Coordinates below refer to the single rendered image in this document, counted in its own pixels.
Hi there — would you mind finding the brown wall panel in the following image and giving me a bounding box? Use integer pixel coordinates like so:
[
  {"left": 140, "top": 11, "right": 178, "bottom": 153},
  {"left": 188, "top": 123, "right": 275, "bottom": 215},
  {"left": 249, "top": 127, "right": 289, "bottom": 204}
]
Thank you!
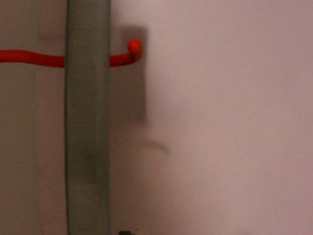
[{"left": 0, "top": 0, "right": 41, "bottom": 235}]

